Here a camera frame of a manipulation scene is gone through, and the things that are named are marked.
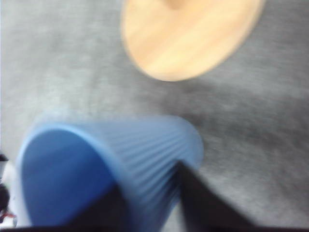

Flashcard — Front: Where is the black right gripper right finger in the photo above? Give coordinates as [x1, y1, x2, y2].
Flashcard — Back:
[176, 161, 280, 232]

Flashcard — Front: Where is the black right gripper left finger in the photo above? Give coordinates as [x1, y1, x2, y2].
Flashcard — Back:
[0, 186, 136, 232]

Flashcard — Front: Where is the blue ribbed cup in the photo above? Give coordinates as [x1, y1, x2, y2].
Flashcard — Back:
[15, 116, 204, 230]

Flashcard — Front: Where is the wooden cup tree stand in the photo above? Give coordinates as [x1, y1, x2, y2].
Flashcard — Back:
[122, 0, 264, 81]

